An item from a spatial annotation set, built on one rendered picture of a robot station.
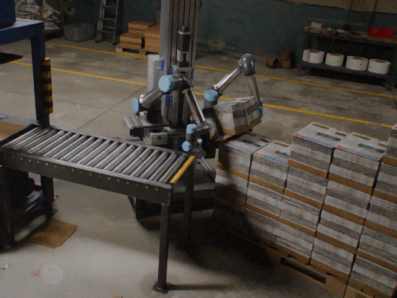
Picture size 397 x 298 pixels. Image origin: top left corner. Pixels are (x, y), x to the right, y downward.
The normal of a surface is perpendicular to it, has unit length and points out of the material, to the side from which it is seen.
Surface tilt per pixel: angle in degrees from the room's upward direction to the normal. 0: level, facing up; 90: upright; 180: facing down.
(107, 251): 0
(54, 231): 0
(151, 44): 89
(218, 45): 90
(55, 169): 90
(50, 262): 0
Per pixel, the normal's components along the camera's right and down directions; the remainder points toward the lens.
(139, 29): -0.29, 0.38
